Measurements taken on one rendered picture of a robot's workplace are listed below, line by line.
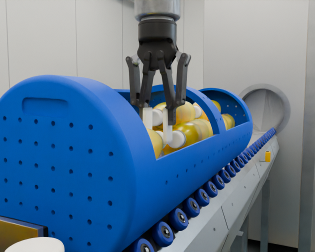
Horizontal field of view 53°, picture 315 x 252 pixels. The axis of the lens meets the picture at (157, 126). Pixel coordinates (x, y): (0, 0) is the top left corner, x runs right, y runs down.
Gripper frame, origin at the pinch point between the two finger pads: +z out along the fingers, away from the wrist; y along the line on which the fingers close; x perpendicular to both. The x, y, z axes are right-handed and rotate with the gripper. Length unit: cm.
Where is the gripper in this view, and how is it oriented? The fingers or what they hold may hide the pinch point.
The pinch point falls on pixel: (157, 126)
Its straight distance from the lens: 63.7
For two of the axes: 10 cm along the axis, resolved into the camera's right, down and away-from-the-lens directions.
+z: 0.0, 10.0, 0.9
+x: -4.4, 0.8, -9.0
